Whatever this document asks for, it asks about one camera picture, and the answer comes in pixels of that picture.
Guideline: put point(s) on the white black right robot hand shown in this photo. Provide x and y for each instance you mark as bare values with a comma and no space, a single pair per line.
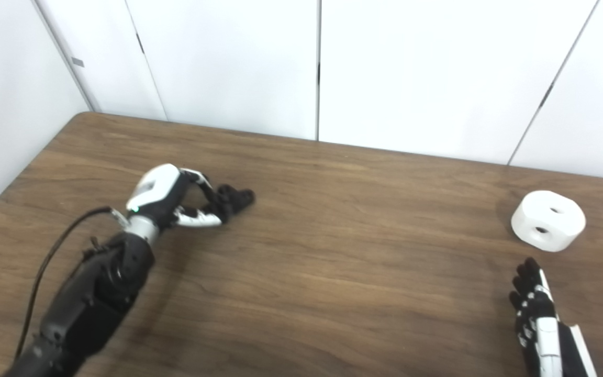
547,345

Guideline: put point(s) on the black flanged holder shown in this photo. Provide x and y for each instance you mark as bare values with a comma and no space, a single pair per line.
238,198

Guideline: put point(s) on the round white piece with holes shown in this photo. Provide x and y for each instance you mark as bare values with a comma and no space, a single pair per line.
542,214

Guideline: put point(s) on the small gray wall tag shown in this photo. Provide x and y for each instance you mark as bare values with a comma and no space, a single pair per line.
77,62

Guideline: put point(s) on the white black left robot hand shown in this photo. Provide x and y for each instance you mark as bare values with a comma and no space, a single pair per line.
155,188

